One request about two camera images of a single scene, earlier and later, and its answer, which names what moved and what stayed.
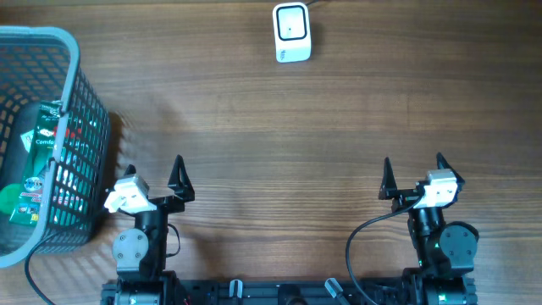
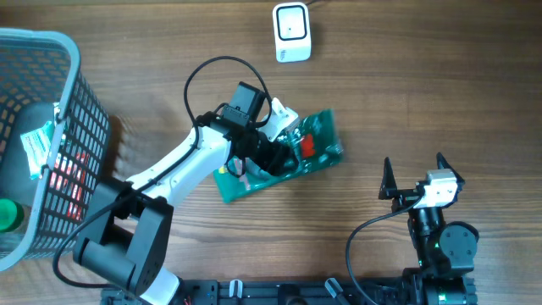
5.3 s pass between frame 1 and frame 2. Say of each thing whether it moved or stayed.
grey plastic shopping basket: stayed
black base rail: stayed
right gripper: stayed
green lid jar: moved
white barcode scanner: stayed
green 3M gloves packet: moved
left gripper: moved
